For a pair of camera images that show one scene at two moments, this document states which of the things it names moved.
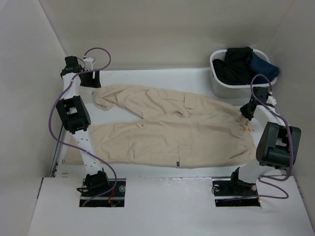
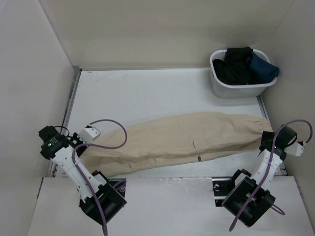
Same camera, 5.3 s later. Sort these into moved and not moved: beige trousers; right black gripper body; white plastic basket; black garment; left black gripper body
Moved: beige trousers; right black gripper body; left black gripper body
Not moved: black garment; white plastic basket
